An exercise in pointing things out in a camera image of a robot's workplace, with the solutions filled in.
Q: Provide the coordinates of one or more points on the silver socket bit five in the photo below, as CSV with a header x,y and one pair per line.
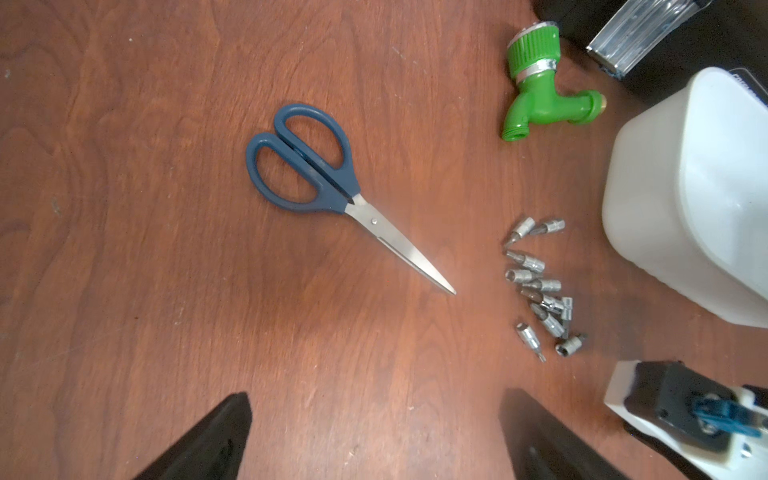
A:
x,y
544,285

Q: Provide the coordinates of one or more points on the silver socket bit eight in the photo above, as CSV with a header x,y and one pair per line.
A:
x,y
566,316

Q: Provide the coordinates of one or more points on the green plastic faucet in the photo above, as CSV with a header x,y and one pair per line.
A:
x,y
533,56

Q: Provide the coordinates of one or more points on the silver socket bit four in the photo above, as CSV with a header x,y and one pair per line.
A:
x,y
521,276

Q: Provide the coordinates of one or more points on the silver socket bit seven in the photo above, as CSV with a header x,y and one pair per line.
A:
x,y
550,323

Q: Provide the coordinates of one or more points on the silver socket bit three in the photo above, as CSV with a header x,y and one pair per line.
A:
x,y
526,261

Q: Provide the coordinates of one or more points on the silver socket bit nine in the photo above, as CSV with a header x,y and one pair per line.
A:
x,y
530,339

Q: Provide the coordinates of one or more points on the silver socket bit two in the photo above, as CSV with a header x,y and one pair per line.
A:
x,y
549,226

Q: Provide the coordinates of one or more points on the black plastic toolbox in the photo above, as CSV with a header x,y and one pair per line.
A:
x,y
654,47

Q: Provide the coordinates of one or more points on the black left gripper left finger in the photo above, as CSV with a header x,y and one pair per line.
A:
x,y
212,449

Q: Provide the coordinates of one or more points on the blue handled scissors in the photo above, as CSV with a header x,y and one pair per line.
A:
x,y
337,189

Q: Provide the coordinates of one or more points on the white plastic storage box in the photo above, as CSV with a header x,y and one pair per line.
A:
x,y
686,196

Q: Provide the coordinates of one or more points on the silver socket bit one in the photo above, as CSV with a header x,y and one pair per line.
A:
x,y
520,230

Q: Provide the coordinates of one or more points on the silver socket bit ten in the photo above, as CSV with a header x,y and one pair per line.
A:
x,y
568,347

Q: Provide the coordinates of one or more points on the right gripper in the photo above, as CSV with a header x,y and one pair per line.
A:
x,y
705,429

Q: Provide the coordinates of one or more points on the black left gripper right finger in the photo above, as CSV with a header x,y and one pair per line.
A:
x,y
540,446

